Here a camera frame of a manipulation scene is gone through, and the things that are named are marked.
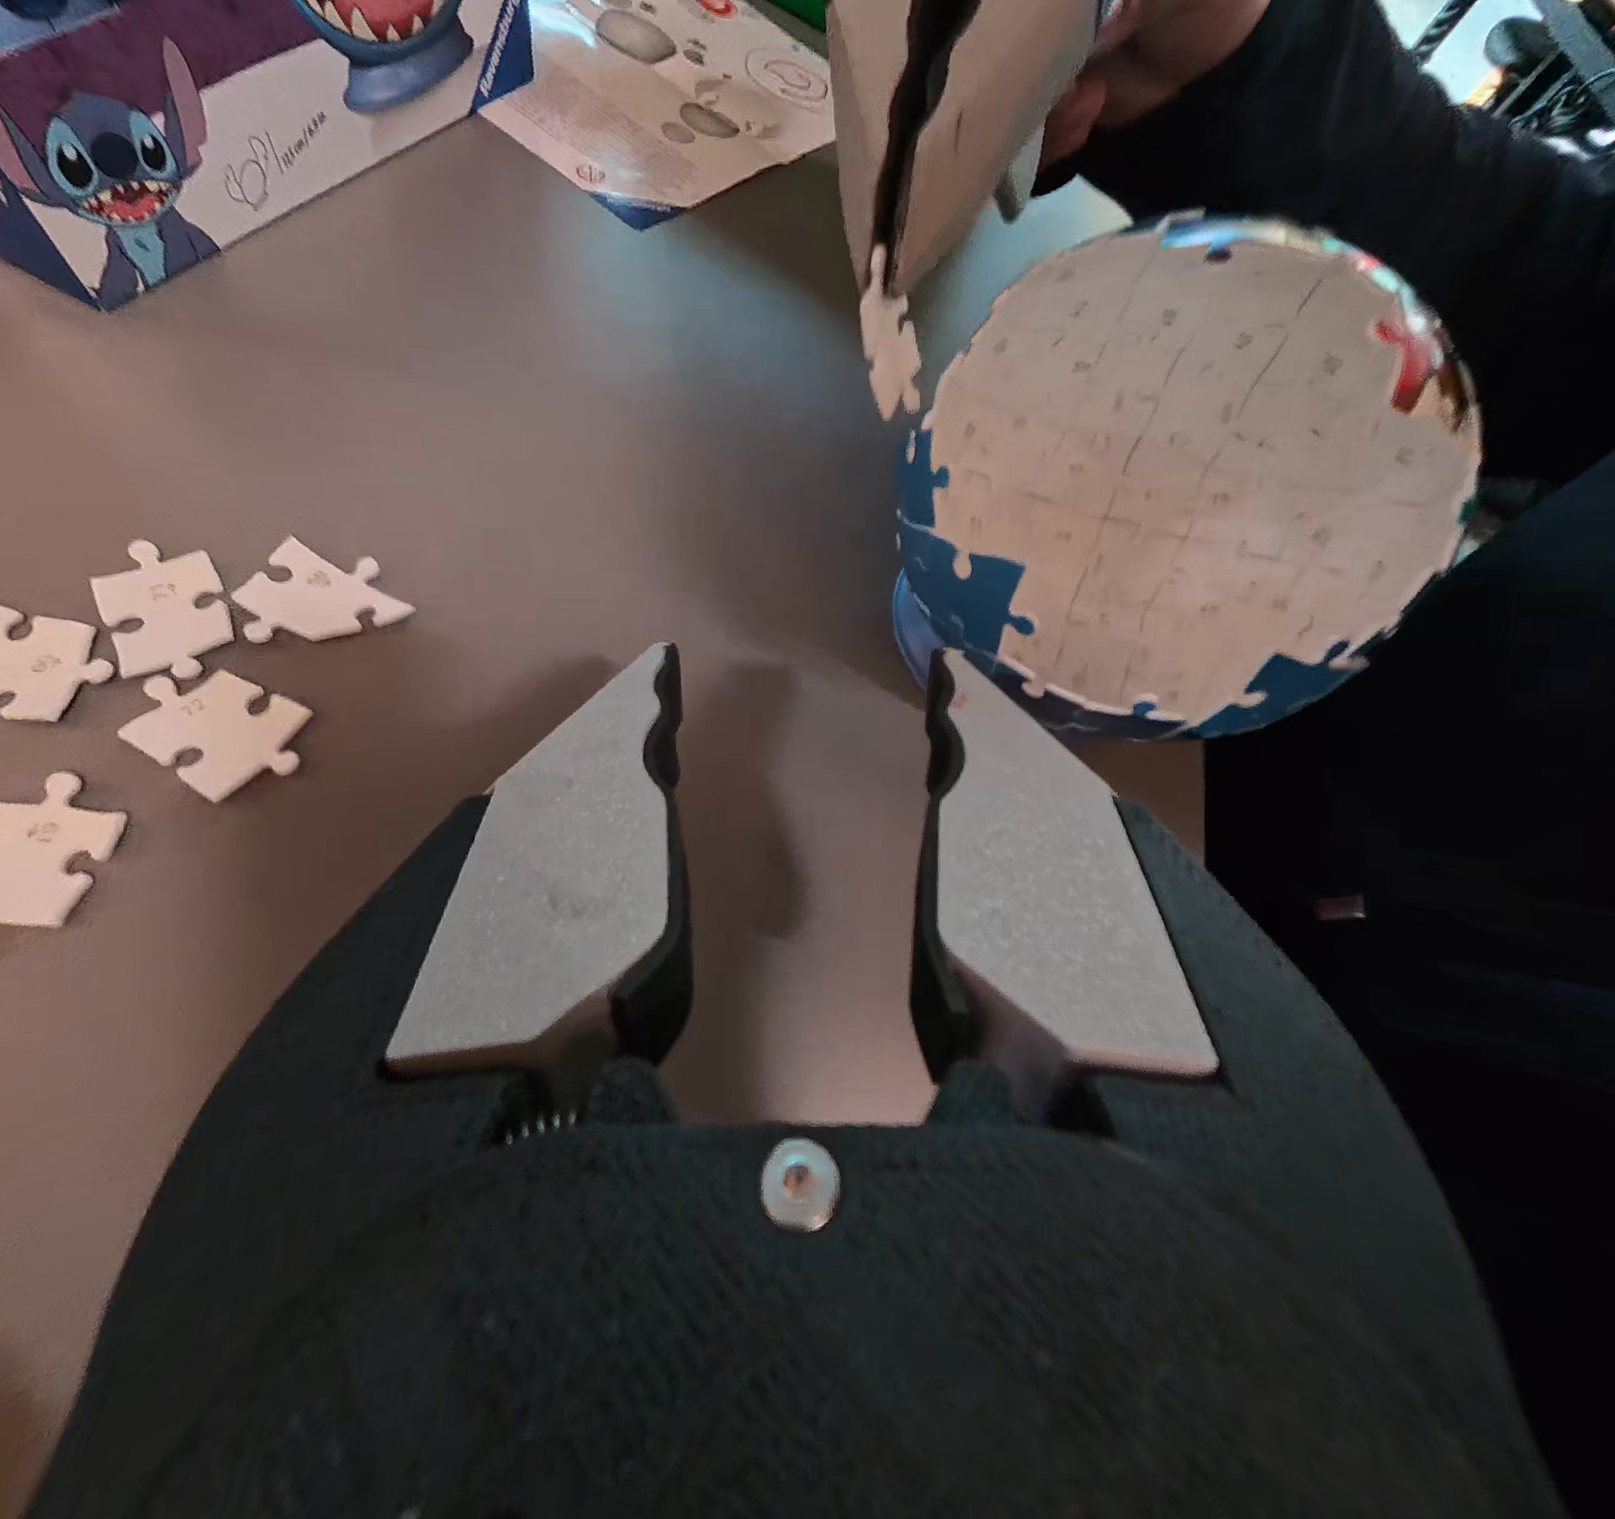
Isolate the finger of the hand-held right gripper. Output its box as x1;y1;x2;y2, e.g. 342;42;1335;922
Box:
895;0;1113;290
824;0;974;284

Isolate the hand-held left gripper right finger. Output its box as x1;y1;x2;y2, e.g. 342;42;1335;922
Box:
910;651;1219;1073

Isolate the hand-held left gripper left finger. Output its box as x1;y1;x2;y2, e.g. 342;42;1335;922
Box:
385;647;692;1073

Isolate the white puzzle piece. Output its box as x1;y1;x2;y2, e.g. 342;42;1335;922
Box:
859;246;924;416
229;534;416;647
0;605;115;723
115;666;316;805
0;770;129;930
91;538;237;681

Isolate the blue cartoon puzzle ball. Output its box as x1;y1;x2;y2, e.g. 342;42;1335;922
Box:
901;214;1483;739

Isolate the person's right forearm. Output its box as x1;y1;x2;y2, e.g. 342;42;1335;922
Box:
1072;0;1615;491

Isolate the cartoon printed puzzle box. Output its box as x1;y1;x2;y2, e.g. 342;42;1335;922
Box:
0;0;538;311

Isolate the person's right hand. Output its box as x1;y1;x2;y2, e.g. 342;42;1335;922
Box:
1035;0;1262;196

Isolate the white instruction leaflet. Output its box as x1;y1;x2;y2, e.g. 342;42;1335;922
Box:
480;0;841;234

